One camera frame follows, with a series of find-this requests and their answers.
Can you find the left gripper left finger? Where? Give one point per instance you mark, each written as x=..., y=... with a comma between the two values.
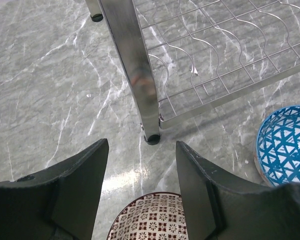
x=56, y=203

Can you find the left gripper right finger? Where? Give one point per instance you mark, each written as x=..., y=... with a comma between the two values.
x=219, y=205

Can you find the steel two-tier dish rack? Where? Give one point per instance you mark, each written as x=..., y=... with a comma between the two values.
x=182, y=58

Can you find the brown floral pattern bowl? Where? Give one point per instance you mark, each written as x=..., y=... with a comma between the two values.
x=154, y=216

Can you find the blue triangle pattern bowl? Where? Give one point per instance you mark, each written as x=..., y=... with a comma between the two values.
x=277, y=147

